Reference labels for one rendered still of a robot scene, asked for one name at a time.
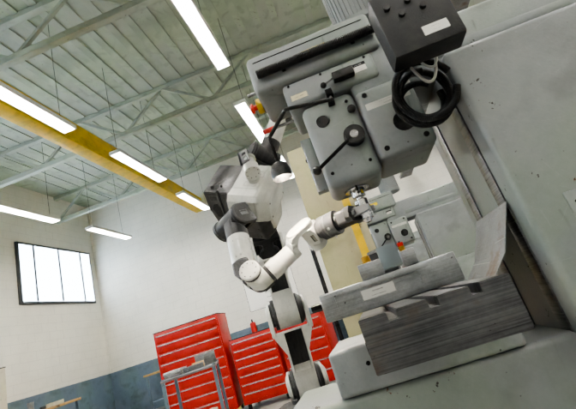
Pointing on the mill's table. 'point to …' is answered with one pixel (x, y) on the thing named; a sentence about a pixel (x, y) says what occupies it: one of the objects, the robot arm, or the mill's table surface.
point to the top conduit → (315, 51)
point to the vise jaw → (371, 269)
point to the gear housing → (308, 90)
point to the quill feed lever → (353, 134)
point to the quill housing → (327, 122)
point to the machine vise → (393, 285)
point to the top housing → (267, 90)
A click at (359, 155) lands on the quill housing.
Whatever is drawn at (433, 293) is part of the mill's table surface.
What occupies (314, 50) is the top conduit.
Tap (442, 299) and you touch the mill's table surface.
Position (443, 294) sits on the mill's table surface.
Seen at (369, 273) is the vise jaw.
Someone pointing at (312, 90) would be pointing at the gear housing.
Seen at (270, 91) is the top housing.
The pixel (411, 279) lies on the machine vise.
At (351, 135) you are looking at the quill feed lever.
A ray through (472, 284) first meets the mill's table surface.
